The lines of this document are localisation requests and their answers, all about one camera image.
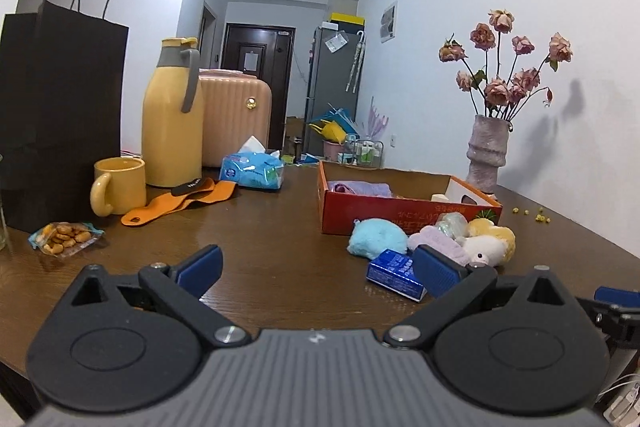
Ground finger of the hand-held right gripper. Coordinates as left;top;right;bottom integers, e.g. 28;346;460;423
575;298;640;333
594;286;640;308

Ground scattered yellow crumbs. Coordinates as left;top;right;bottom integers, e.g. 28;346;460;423
512;207;553;224

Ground red cardboard box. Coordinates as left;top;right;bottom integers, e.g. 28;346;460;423
317;160;503;237

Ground yellow plush toy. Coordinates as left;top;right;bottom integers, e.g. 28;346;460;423
467;218;516;263

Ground wall picture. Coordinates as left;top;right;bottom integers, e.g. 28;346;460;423
380;1;399;44

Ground cracker snack packet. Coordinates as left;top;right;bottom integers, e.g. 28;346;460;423
28;222;106;258

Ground blue and yellow floor clutter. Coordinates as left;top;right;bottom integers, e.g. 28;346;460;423
307;104;358;146

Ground orange strap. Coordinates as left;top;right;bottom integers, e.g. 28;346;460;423
121;177;237;228

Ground blue small carton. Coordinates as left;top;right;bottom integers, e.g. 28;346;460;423
366;249;427;303

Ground wire rack with bottles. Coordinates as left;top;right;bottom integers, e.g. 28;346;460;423
342;134;385;168

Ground yellow box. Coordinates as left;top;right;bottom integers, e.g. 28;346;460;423
330;12;366;28

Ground black paper bag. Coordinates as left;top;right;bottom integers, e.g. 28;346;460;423
0;0;130;233

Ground pink suitcase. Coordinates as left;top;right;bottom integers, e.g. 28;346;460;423
197;68;273;168

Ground white plush toy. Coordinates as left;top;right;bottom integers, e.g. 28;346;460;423
460;234;506;268

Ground purple knitted cloth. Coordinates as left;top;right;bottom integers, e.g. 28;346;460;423
327;181;393;198

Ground dried pink roses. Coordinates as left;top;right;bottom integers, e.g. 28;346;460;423
439;9;574;120

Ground yellow mug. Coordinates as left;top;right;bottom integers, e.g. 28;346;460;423
90;157;147;216

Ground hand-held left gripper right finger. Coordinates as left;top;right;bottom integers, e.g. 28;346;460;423
384;245;573;349

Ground yellow thermos jug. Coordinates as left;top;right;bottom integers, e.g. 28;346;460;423
141;37;205;188

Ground hanging white umbrella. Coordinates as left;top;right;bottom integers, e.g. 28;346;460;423
346;32;367;94

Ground pale green mesh pouf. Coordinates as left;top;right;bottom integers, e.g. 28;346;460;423
435;212;469;240

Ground lilac fluffy towel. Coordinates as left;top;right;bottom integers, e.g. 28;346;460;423
407;225;471;265

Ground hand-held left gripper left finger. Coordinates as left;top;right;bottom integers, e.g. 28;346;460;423
70;245;251;348

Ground grey refrigerator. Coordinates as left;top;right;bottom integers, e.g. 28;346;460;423
302;26;363;142

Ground white cable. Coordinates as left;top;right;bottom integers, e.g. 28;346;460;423
597;374;640;425

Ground dark brown door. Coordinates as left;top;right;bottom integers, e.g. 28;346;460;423
221;23;292;148

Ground blue tissue pack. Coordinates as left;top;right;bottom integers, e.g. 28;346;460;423
219;135;285;192

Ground light blue plush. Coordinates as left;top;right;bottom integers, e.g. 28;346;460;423
347;218;409;257

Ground pink ceramic vase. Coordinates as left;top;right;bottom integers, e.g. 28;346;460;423
466;114;511;194

